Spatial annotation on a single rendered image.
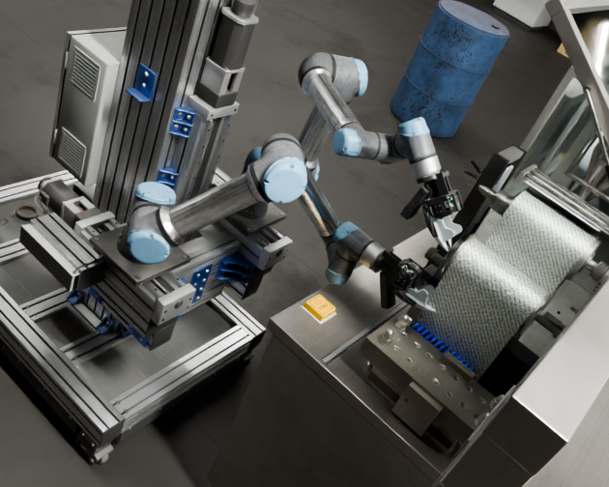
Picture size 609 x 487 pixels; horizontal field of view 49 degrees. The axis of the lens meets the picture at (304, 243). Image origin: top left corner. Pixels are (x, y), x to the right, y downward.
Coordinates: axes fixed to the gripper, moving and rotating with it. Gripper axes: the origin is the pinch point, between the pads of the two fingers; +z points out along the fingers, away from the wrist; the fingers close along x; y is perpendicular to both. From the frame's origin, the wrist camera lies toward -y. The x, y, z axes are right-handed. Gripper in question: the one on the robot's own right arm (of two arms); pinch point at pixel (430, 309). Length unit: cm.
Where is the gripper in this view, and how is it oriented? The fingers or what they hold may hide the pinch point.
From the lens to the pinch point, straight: 190.8
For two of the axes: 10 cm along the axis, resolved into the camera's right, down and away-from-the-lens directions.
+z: 7.2, 6.0, -3.6
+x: 6.1, -2.9, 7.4
